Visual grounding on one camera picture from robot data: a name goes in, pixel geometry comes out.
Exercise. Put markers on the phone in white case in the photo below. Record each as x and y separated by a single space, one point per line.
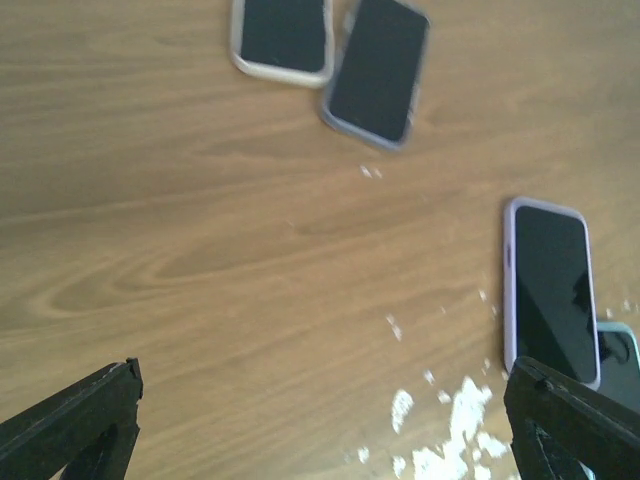
285 41

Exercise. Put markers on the light blue phone case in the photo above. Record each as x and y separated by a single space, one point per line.
619 363

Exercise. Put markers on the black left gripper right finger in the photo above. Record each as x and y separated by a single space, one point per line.
561 428

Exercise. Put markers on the phone in lilac case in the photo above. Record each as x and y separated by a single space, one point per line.
549 309

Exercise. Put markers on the white debris pile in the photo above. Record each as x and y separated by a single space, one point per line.
462 452

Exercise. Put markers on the phone in grey case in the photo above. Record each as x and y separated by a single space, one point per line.
373 92

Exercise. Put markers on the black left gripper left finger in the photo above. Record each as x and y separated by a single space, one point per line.
85 431

